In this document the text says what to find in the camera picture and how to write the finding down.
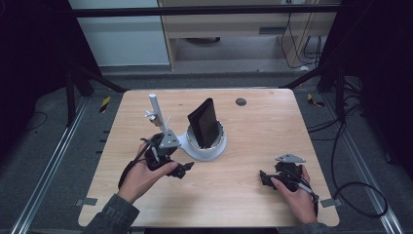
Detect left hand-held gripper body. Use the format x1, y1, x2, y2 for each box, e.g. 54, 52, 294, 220
142, 129, 183, 172

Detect white jewelry stand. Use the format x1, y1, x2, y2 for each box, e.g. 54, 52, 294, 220
144, 93, 228, 162

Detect dark curtain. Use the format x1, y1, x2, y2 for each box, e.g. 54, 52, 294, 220
0, 0, 102, 160
319, 0, 413, 181

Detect looped black floor cable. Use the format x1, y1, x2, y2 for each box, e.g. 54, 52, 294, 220
330, 120, 390, 219

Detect yellow black tape strip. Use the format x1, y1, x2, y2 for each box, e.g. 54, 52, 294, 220
98, 96, 112, 114
306, 93, 326, 108

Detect person's right hand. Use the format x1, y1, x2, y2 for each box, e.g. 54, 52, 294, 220
270, 165, 319, 226

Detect black horizontal bar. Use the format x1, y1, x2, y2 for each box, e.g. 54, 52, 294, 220
69, 4, 343, 19

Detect hanging black cables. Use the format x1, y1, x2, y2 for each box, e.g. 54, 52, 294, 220
280, 12, 323, 70

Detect hand-held gripper cable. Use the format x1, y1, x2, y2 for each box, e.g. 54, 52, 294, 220
117, 137, 154, 190
297, 181, 321, 218

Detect aluminium floor rail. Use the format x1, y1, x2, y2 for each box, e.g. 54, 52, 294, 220
324, 94, 406, 234
9, 97, 90, 234

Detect black metal stand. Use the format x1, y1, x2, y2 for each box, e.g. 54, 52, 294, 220
62, 58, 129, 129
279, 62, 348, 125

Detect black wallet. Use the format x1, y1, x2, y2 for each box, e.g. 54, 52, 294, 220
187, 97, 221, 150

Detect white bowl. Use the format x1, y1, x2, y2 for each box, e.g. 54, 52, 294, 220
185, 120, 226, 151

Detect left hand-held gripper cable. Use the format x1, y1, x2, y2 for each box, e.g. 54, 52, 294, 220
117, 137, 154, 190

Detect light wooden desk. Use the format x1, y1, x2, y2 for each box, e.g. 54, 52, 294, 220
157, 0, 343, 71

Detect black cable bundle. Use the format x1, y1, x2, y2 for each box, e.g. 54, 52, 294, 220
306, 77, 366, 142

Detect grey tape piece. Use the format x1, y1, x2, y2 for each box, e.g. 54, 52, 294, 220
75, 197, 98, 208
319, 198, 344, 210

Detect right hand-held gripper cable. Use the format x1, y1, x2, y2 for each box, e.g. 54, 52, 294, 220
297, 181, 321, 218

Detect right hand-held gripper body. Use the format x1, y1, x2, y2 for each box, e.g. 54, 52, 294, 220
274, 153, 308, 193

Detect person's left hand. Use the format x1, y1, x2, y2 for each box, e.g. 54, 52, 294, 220
117, 141, 180, 206

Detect white cabinet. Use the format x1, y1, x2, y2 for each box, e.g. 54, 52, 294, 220
68, 0, 171, 68

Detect thin black floor cable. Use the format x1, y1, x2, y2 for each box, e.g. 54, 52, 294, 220
19, 110, 49, 133

